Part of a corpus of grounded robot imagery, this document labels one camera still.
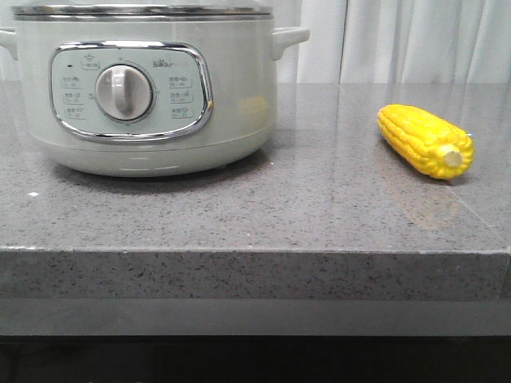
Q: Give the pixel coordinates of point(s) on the glass pot lid steel rim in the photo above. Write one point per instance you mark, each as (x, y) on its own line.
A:
(139, 8)

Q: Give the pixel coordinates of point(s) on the yellow corn cob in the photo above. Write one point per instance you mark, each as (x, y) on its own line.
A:
(433, 146)

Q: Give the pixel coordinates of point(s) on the pale green electric cooking pot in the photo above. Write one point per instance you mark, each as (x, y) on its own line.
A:
(114, 112)

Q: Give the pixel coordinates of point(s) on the white curtain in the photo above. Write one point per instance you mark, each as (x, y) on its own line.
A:
(300, 41)

